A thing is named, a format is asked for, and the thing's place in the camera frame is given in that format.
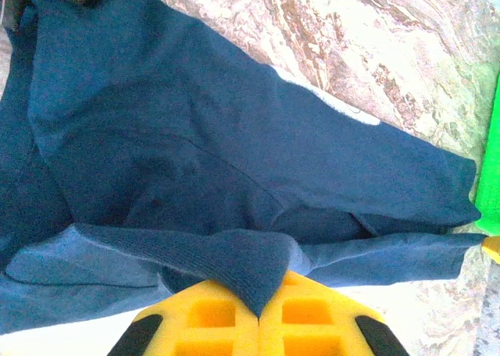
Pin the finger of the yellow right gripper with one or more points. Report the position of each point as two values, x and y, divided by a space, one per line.
494 248

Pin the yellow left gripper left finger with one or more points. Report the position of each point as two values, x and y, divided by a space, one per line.
203 313

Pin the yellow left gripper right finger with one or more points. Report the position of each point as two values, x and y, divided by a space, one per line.
312 313

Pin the navy blue t-shirt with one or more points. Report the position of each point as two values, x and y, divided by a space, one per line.
195 137

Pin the green plastic basket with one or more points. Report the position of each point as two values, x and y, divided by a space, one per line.
490 176

